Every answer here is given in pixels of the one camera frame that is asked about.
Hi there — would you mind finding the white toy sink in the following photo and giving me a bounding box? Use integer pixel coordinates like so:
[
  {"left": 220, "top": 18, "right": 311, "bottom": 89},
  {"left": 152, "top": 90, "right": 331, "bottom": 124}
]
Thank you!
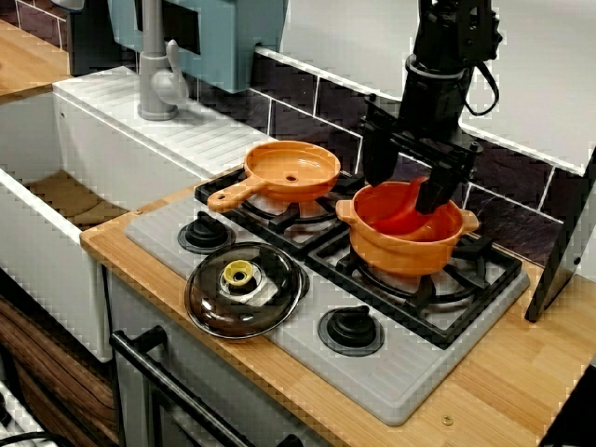
[{"left": 0, "top": 64, "right": 280, "bottom": 364}]

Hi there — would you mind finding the grey toy stove plate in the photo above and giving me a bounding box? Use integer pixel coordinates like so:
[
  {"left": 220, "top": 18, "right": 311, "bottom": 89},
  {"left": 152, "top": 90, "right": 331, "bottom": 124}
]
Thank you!
[{"left": 125, "top": 183, "right": 532, "bottom": 427}]

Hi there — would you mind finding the teal toy cabinet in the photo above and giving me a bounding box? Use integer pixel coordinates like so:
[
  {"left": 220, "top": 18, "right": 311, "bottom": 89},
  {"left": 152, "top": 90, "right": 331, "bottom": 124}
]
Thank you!
[{"left": 107, "top": 0, "right": 290, "bottom": 93}]

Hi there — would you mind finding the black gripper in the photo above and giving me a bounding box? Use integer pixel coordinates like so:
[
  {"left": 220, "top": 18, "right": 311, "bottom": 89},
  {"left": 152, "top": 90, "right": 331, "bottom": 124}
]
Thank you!
[{"left": 359, "top": 68, "right": 481, "bottom": 217}]

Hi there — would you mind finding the orange toy pot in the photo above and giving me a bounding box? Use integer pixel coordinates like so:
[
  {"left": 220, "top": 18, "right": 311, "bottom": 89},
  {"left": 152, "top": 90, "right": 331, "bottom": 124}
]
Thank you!
[{"left": 335, "top": 181, "right": 481, "bottom": 278}]

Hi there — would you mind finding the orange toy frying pan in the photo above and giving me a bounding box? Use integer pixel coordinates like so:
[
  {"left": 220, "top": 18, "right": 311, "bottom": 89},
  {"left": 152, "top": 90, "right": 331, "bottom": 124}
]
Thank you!
[{"left": 206, "top": 140, "right": 343, "bottom": 214}]

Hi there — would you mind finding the white toy oven cabinet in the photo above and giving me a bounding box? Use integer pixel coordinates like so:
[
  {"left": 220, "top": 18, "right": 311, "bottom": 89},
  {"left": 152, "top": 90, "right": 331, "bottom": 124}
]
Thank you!
[{"left": 102, "top": 267, "right": 327, "bottom": 447}]

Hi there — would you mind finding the grey toy faucet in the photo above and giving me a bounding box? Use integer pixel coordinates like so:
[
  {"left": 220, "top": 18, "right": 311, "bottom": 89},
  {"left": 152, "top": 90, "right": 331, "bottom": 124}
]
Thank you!
[{"left": 137, "top": 0, "right": 190, "bottom": 121}]

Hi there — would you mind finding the black burner grate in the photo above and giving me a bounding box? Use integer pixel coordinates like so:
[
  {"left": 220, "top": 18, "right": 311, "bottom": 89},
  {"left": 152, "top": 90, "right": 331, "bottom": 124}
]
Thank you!
[
  {"left": 194, "top": 165, "right": 367, "bottom": 255},
  {"left": 305, "top": 235, "right": 523, "bottom": 351}
]

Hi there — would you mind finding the black floor cable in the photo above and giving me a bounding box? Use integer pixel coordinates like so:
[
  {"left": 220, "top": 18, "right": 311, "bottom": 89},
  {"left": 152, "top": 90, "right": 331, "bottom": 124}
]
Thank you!
[{"left": 0, "top": 430, "right": 64, "bottom": 447}]

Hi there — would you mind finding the black upright panel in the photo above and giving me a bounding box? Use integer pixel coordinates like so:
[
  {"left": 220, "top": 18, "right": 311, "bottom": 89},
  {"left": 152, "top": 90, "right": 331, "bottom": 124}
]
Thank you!
[{"left": 68, "top": 0, "right": 113, "bottom": 75}]

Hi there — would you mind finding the black side panel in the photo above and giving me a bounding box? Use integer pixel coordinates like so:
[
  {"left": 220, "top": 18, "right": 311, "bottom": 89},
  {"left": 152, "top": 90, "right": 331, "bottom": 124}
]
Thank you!
[{"left": 524, "top": 148, "right": 596, "bottom": 323}]

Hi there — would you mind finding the red toy pepper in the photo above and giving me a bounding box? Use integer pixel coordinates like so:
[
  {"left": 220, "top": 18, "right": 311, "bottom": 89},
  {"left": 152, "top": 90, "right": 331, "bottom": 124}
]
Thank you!
[{"left": 367, "top": 175, "right": 437, "bottom": 236}]

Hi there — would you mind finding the glass lid with yellow knob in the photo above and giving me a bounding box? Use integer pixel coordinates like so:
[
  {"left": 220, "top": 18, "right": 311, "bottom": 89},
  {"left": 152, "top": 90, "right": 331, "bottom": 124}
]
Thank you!
[{"left": 183, "top": 240, "right": 304, "bottom": 341}]

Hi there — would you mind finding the black oven door handle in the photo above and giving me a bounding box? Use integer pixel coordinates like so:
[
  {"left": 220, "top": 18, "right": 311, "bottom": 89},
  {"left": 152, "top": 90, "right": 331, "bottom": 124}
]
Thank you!
[{"left": 109, "top": 325, "right": 304, "bottom": 447}]

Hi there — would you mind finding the dark tiled backsplash panel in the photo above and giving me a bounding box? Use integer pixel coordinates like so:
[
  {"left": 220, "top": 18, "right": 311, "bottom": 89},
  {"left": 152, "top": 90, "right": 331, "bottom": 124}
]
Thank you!
[{"left": 16, "top": 0, "right": 583, "bottom": 280}]

